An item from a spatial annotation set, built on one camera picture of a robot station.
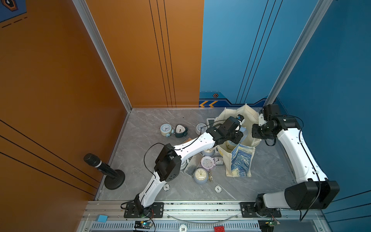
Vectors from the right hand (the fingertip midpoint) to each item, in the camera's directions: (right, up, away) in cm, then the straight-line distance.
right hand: (255, 133), depth 79 cm
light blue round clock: (-53, +1, +24) cm, 58 cm away
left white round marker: (-49, -31, +2) cm, 58 cm away
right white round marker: (-20, -31, +1) cm, 37 cm away
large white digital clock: (-21, +7, +27) cm, 35 cm away
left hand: (-6, +1, +3) cm, 7 cm away
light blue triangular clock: (-5, +1, +2) cm, 5 cm away
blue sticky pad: (-80, -42, -8) cm, 90 cm away
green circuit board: (-59, -45, -8) cm, 75 cm away
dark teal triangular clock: (-42, 0, +21) cm, 47 cm away
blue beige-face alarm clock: (-30, -24, +2) cm, 39 cm away
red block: (-22, -44, -12) cm, 50 cm away
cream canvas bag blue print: (-9, -13, -2) cm, 16 cm away
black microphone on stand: (-79, -26, +3) cm, 83 cm away
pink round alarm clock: (-25, -19, +8) cm, 32 cm away
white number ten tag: (-39, -41, -15) cm, 58 cm away
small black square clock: (-18, -18, +10) cm, 27 cm away
